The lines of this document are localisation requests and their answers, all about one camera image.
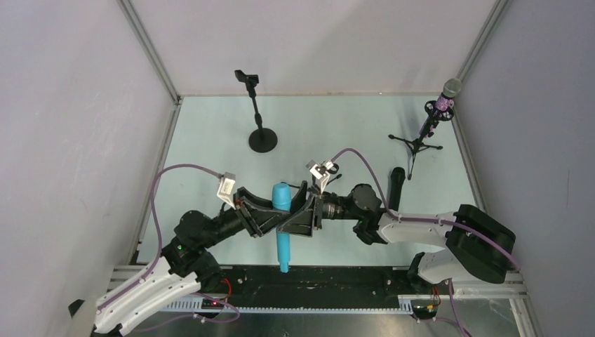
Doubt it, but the blue microphone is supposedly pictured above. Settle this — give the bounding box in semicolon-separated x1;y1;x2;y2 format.
272;183;292;274

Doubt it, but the black microphone orange end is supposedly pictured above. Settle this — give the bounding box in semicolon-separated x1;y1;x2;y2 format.
388;167;406;211

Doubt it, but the tripod shock mount stand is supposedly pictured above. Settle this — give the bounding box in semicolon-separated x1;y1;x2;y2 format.
388;98;455;180

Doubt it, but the purple glitter microphone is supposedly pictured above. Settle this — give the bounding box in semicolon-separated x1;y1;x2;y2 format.
420;78;462;138

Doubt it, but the small tripod clip stand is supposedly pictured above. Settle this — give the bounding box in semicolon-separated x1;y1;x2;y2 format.
327;164;342;184

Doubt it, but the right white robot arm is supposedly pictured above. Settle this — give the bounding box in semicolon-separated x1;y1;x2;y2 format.
277;184;516;285

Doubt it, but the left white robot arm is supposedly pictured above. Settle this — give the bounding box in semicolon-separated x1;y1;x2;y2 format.
67;183;307;336

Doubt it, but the round base microphone stand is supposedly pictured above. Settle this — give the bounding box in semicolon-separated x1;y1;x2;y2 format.
234;70;278;153

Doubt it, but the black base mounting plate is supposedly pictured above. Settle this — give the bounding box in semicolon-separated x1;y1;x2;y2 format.
204;265;447;310

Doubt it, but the left electronics board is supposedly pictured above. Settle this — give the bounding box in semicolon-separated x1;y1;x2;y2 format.
201;298;225;310

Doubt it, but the electronics board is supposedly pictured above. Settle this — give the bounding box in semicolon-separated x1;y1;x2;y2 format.
201;298;225;310
412;304;440;321

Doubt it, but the right electronics board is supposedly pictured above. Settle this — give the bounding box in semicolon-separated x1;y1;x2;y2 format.
412;304;440;321

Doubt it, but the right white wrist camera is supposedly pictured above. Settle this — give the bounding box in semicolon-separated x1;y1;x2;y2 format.
306;160;334;194

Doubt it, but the grey slotted cable duct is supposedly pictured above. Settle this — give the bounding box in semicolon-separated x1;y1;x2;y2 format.
160;297;412;315

